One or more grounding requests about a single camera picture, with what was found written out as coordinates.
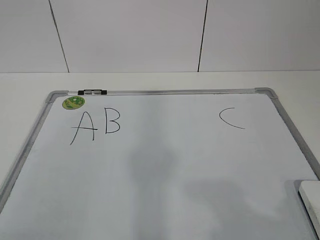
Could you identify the round green magnet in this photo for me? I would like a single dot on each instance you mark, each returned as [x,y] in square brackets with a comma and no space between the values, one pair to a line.
[73,102]

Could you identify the white whiteboard eraser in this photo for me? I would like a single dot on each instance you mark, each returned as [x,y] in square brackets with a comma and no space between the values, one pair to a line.
[310,194]

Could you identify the white board with silver frame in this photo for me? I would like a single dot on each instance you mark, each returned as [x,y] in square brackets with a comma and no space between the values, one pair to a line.
[160,165]

